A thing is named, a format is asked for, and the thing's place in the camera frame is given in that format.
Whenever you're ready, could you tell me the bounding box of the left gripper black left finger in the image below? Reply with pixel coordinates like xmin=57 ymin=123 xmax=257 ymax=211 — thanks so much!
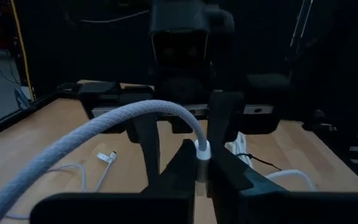
xmin=29 ymin=139 xmax=198 ymax=224

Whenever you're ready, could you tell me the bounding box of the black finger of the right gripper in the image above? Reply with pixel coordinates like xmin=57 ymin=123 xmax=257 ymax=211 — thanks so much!
xmin=127 ymin=113 xmax=162 ymax=188
xmin=208 ymin=90 xmax=246 ymax=151

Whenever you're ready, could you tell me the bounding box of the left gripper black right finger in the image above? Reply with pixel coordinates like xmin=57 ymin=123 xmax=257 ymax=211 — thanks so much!
xmin=208 ymin=145 xmax=358 ymax=224

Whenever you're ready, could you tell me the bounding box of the white braided USB cable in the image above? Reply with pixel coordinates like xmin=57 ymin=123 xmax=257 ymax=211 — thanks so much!
xmin=0 ymin=99 xmax=213 ymax=224

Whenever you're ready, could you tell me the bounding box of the black partition with yellow edge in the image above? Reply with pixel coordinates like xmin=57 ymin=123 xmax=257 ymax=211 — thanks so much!
xmin=9 ymin=0 xmax=358 ymax=125

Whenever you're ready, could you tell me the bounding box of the thick white power cord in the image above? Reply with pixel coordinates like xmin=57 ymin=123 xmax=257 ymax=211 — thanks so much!
xmin=224 ymin=131 xmax=316 ymax=191

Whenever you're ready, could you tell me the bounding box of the black cable tie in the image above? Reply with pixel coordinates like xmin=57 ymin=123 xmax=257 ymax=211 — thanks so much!
xmin=235 ymin=151 xmax=283 ymax=172

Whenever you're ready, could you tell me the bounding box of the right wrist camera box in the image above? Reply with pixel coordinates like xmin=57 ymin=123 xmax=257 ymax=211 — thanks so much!
xmin=149 ymin=0 xmax=211 ymax=68

